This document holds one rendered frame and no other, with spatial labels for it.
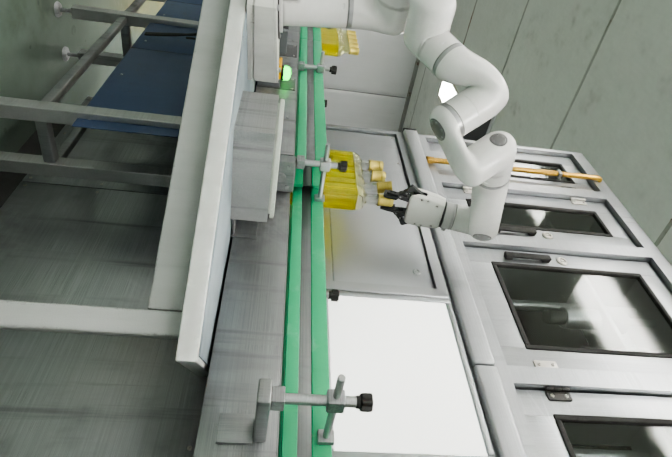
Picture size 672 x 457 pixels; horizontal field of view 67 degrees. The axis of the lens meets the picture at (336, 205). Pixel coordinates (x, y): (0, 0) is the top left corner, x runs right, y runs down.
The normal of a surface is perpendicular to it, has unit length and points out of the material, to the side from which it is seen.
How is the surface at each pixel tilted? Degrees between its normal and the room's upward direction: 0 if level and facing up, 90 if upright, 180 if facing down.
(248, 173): 90
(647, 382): 90
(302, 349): 90
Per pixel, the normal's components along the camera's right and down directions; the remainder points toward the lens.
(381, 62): 0.04, 0.61
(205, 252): 0.15, -0.37
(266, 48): -0.04, 0.92
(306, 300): 0.15, -0.79
